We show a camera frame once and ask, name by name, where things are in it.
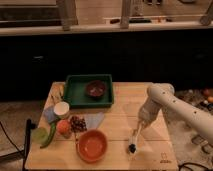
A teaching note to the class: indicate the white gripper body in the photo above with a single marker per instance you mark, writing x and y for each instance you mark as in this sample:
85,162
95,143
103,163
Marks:
148,113

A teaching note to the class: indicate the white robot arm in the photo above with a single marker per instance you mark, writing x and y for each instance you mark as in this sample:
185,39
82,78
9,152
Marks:
162,95

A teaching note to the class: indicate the light blue cloth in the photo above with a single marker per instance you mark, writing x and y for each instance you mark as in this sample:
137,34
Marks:
94,120

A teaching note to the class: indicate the dark red bowl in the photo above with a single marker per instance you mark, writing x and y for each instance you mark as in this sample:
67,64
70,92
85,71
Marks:
95,89

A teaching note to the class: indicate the orange bowl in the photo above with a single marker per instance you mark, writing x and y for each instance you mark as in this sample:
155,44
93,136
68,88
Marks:
92,146

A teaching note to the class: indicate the dark grape bunch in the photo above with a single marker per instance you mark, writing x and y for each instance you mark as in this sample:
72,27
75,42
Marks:
77,124

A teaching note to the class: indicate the green plastic tray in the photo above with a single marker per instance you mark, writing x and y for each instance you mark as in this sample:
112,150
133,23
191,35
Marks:
75,91

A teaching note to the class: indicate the orange fruit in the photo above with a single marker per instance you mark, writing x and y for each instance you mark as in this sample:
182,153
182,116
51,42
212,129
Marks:
64,127

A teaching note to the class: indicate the white cup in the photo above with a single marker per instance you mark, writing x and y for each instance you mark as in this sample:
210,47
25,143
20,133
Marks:
61,109

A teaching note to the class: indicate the green pepper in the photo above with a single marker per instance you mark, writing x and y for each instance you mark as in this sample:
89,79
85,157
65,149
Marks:
50,136

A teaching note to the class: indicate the blue sponge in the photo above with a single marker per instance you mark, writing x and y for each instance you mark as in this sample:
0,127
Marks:
49,115

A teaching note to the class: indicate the green round lid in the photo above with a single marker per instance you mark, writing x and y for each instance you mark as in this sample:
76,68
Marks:
39,135

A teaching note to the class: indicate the black stand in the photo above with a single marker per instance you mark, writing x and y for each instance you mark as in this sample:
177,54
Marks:
29,127

